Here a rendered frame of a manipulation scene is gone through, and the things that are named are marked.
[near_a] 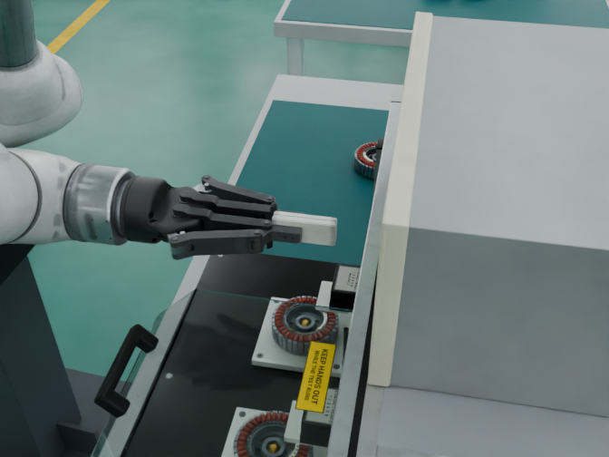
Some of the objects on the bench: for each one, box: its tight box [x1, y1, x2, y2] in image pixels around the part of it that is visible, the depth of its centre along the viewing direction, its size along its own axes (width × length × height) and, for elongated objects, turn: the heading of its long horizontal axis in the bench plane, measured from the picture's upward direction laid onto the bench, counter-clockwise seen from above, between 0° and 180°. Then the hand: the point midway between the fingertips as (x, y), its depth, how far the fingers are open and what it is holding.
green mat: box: [235, 100, 390, 266], centre depth 158 cm, size 94×61×1 cm, turn 79°
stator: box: [354, 141, 377, 179], centre depth 162 cm, size 11×11×4 cm
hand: (304, 228), depth 78 cm, fingers closed
